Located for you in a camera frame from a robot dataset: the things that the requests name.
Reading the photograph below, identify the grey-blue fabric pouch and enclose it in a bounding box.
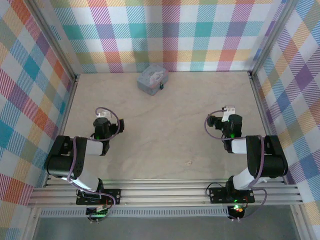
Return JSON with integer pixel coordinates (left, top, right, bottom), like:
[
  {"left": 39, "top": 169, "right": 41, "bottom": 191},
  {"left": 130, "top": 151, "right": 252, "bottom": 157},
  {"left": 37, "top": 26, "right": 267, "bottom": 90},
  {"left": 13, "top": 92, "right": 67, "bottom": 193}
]
[{"left": 136, "top": 63, "right": 169, "bottom": 97}]

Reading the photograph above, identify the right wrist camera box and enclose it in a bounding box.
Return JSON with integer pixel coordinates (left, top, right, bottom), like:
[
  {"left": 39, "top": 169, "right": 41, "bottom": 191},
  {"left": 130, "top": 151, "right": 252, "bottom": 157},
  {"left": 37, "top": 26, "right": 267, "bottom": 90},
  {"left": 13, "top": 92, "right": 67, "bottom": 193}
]
[{"left": 221, "top": 105, "right": 236, "bottom": 123}]

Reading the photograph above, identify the aluminium table side rail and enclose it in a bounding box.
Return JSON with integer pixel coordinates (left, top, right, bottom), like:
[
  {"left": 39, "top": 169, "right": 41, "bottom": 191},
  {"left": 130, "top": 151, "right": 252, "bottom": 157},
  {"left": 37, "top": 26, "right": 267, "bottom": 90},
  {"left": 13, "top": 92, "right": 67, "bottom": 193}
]
[
  {"left": 42, "top": 73, "right": 81, "bottom": 188},
  {"left": 248, "top": 71, "right": 289, "bottom": 185}
]

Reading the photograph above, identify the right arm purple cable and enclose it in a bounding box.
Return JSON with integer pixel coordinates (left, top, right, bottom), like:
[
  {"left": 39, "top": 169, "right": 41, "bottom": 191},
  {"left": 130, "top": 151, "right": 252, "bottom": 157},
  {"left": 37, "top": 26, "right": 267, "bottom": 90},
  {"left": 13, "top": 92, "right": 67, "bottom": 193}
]
[{"left": 204, "top": 109, "right": 268, "bottom": 221}]

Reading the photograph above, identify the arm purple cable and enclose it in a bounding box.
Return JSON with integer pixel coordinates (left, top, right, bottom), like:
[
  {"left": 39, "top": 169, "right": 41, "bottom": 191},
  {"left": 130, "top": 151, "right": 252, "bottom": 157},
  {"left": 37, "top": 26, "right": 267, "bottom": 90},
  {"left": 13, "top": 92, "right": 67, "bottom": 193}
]
[
  {"left": 66, "top": 106, "right": 121, "bottom": 191},
  {"left": 204, "top": 109, "right": 268, "bottom": 221}
]

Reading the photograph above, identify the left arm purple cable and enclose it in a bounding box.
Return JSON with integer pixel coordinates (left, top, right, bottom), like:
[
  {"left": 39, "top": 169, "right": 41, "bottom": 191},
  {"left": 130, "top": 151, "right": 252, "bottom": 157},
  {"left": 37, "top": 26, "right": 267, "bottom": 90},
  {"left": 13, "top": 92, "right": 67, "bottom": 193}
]
[{"left": 66, "top": 106, "right": 121, "bottom": 191}]

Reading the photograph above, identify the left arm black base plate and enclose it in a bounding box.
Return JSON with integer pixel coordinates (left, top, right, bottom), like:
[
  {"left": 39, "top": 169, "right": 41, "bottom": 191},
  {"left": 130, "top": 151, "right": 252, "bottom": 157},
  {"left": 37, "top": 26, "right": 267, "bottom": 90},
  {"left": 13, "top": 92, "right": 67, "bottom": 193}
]
[{"left": 75, "top": 188, "right": 122, "bottom": 206}]

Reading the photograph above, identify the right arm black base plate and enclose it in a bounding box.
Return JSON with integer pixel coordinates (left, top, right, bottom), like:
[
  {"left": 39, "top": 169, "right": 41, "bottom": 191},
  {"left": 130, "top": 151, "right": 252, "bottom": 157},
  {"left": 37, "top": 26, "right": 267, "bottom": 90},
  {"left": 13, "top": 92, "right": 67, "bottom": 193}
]
[{"left": 208, "top": 186, "right": 256, "bottom": 204}]

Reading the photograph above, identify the aluminium mounting rail beam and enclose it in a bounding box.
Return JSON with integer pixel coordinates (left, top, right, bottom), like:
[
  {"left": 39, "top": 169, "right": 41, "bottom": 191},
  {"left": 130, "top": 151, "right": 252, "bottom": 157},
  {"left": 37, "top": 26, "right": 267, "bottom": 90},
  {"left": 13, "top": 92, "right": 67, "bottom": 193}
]
[{"left": 27, "top": 178, "right": 303, "bottom": 208}]

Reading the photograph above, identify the grey slotted cable duct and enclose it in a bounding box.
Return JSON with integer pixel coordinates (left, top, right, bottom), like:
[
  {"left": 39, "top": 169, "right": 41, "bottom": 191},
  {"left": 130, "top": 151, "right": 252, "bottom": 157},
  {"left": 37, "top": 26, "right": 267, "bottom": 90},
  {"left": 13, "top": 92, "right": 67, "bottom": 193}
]
[{"left": 39, "top": 206, "right": 230, "bottom": 218}]

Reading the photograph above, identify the aluminium frame post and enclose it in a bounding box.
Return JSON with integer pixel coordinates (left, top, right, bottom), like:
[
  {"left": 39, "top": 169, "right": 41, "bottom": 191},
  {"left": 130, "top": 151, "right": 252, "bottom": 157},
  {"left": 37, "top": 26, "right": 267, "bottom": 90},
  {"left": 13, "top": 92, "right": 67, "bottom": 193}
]
[
  {"left": 24, "top": 0, "right": 81, "bottom": 81},
  {"left": 250, "top": 0, "right": 299, "bottom": 76}
]

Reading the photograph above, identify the aluminium frame leg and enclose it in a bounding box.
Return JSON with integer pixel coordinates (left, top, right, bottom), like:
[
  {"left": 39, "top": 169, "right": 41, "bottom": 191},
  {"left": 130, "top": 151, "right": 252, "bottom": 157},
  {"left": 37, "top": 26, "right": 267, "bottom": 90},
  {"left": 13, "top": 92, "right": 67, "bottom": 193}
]
[
  {"left": 22, "top": 207, "right": 41, "bottom": 240},
  {"left": 291, "top": 205, "right": 311, "bottom": 240}
]

